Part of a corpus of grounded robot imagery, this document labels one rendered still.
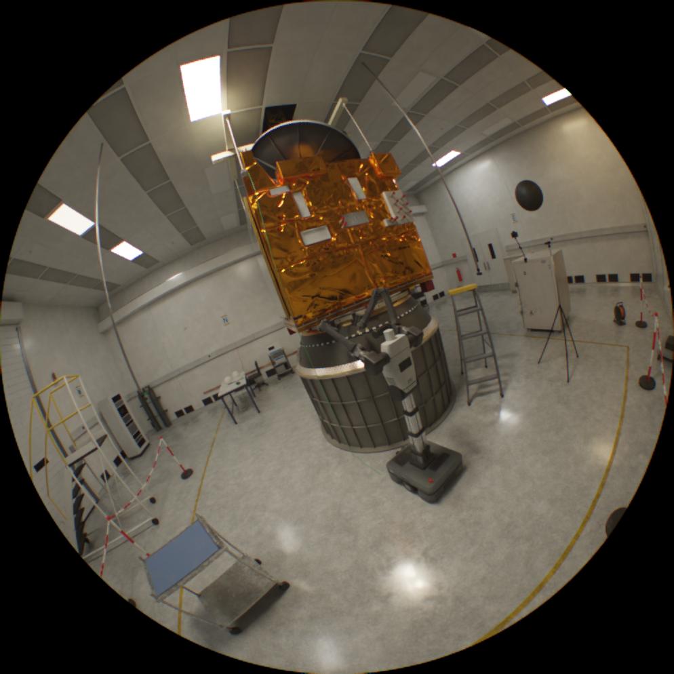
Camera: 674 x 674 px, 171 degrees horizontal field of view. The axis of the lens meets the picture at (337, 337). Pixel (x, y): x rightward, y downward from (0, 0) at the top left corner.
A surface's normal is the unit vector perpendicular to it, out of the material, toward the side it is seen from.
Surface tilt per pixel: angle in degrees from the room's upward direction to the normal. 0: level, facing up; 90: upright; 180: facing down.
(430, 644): 0
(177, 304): 90
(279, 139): 123
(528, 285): 90
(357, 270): 89
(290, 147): 130
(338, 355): 62
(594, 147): 90
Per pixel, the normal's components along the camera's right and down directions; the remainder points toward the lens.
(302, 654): -0.35, -0.92
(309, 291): 0.29, 0.03
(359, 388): -0.25, 0.29
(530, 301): -0.88, 0.40
